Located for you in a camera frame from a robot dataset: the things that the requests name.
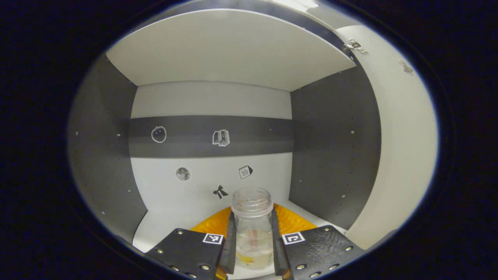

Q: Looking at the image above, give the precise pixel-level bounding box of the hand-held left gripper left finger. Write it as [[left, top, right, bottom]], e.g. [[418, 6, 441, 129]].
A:
[[145, 206, 237, 280]]

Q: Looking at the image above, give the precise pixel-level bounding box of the white and grey cabinet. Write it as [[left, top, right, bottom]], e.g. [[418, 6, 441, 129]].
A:
[[68, 8, 382, 280]]

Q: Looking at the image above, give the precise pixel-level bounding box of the clear plastic bottle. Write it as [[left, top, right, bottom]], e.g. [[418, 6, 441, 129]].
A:
[[231, 187, 275, 270]]

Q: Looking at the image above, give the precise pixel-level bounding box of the white cabinet shelf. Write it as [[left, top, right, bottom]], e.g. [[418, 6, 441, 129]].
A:
[[106, 9, 356, 92]]

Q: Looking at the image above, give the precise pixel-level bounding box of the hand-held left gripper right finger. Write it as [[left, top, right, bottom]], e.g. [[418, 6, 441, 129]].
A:
[[271, 203, 366, 280]]

